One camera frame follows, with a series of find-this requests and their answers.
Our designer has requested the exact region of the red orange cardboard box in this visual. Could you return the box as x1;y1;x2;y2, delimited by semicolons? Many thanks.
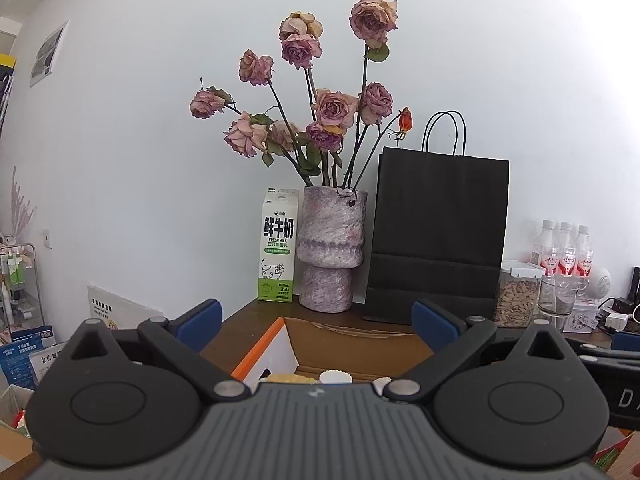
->
231;316;635;473

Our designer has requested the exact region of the white round speaker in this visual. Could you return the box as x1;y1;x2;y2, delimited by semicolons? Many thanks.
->
587;266;614;300

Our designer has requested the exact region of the black paper bag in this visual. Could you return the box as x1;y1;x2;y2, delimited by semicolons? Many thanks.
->
362;110;511;326

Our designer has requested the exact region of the white wall panel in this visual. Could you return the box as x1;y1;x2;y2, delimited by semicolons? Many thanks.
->
87;284;168;333

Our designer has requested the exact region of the blue printed bag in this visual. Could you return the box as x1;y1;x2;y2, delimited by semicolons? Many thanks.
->
0;327;51;391

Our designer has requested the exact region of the clear drinking glass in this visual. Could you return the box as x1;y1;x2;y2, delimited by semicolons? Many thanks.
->
537;276;576;329

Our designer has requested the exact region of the yellow white plush toy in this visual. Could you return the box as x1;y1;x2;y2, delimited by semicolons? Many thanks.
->
257;372;313;386

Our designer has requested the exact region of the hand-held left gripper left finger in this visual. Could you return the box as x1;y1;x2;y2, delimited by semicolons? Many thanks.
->
69;298;252;404

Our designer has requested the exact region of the bunch of dried pink roses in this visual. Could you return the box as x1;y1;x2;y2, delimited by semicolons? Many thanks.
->
189;0;401;188

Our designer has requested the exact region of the white printed bag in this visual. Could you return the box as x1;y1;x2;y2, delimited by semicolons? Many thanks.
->
29;341;69;386

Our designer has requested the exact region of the white floral tin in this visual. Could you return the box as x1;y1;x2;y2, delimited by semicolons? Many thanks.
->
562;300;601;335

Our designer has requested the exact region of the brown cardboard bin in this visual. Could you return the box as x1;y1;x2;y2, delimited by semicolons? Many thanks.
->
0;385;35;467

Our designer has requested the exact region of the metal wire rack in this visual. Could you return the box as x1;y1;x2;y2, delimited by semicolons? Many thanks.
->
0;232;46;333

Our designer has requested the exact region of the wall picture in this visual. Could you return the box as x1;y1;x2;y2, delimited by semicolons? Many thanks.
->
29;20;70;87

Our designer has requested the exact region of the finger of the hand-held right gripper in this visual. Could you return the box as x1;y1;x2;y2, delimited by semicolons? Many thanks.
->
567;331;640;361

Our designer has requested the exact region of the green white milk carton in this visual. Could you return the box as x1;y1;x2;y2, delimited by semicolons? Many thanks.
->
256;187;301;304

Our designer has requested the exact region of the purple wall decal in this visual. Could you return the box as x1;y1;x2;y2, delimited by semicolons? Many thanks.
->
11;166;37;242

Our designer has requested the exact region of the orange dried rosebud stem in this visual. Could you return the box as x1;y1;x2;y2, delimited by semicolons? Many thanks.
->
387;106;415;149

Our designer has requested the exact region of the clear container of seeds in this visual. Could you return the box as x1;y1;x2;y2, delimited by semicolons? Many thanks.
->
492;259;546;329

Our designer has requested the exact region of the purple textured vase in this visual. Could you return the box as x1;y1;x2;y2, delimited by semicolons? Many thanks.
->
296;186;368;312

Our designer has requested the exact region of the red label water bottle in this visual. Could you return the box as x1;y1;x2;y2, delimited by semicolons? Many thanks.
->
530;219;558;278
574;224;595;279
554;221;577;278

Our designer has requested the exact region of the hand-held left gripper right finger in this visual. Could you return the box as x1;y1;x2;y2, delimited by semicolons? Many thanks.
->
382;298;572;404

